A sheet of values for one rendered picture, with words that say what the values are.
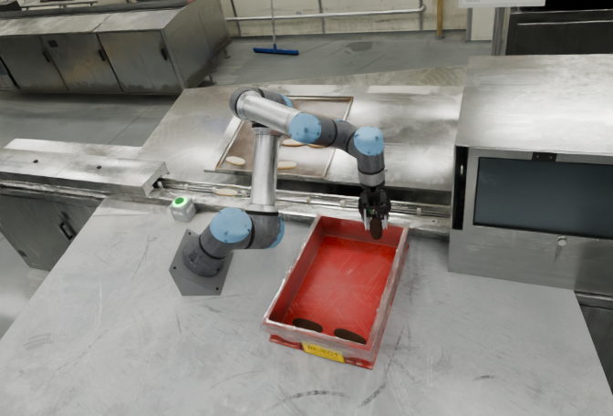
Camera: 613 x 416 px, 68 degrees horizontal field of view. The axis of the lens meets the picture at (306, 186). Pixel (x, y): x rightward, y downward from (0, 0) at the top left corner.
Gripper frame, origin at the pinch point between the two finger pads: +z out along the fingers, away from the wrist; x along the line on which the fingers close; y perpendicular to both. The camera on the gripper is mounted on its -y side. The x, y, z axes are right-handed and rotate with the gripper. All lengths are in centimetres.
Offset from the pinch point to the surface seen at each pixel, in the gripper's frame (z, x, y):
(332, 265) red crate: 16.3, -15.5, 1.3
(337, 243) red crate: 16.4, -14.0, -8.6
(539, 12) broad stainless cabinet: 5, 101, -166
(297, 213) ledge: 12.8, -28.5, -21.9
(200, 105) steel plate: 18, -95, -126
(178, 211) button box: 12, -77, -27
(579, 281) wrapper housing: 12, 55, 16
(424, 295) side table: 16.3, 12.9, 15.1
